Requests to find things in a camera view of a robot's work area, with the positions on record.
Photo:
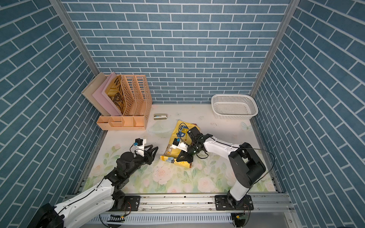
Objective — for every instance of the pink folder board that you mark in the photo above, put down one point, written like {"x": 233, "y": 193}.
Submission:
{"x": 103, "y": 99}

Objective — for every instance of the floral table mat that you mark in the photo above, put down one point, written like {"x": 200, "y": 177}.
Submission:
{"x": 209, "y": 172}

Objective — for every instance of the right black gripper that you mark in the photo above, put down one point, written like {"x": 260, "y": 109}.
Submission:
{"x": 186, "y": 157}

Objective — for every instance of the grey white stapler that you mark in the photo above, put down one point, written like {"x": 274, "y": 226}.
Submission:
{"x": 160, "y": 116}

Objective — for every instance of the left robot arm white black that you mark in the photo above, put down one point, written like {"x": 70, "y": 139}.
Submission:
{"x": 80, "y": 209}

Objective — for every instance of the peach desk file organizer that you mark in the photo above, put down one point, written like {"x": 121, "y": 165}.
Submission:
{"x": 138, "y": 103}

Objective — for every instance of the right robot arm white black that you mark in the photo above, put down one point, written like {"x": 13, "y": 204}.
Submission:
{"x": 246, "y": 164}

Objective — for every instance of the yellow car print pillowcase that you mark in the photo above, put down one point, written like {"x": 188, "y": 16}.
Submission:
{"x": 171, "y": 154}

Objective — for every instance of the right green circuit board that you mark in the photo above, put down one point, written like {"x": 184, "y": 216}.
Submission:
{"x": 242, "y": 216}

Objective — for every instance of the white plastic mesh basket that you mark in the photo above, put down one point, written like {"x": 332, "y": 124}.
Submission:
{"x": 234, "y": 107}

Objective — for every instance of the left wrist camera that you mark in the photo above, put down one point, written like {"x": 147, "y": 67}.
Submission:
{"x": 139, "y": 144}

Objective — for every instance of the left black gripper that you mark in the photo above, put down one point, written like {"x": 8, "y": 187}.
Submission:
{"x": 148, "y": 158}

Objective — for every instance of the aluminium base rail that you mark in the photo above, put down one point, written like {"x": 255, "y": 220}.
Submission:
{"x": 205, "y": 202}

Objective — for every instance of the yellow brown patterned book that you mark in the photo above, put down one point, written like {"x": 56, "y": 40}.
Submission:
{"x": 114, "y": 93}

